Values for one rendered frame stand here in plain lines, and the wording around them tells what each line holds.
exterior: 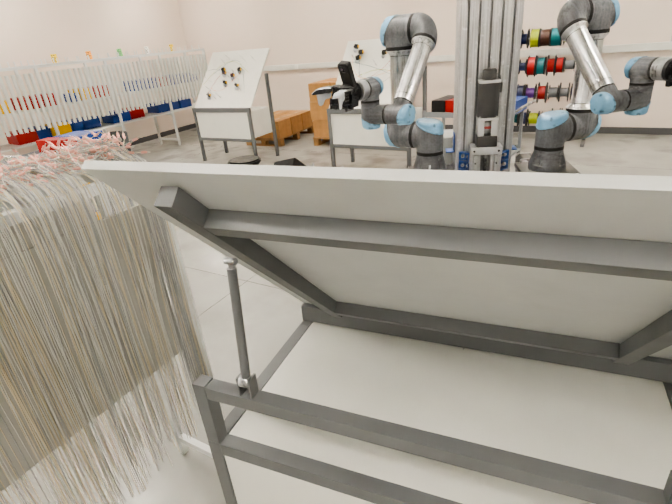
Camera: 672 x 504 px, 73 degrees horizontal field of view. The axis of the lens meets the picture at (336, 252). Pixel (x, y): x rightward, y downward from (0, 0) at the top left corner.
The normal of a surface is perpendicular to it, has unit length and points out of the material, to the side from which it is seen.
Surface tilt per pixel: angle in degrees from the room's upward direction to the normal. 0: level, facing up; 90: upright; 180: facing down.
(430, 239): 45
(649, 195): 135
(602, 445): 0
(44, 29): 90
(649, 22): 90
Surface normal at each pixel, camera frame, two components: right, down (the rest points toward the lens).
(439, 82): -0.49, 0.42
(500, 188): -0.21, 0.94
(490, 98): -0.16, 0.44
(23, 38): 0.87, 0.15
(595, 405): -0.08, -0.90
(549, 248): -0.33, -0.33
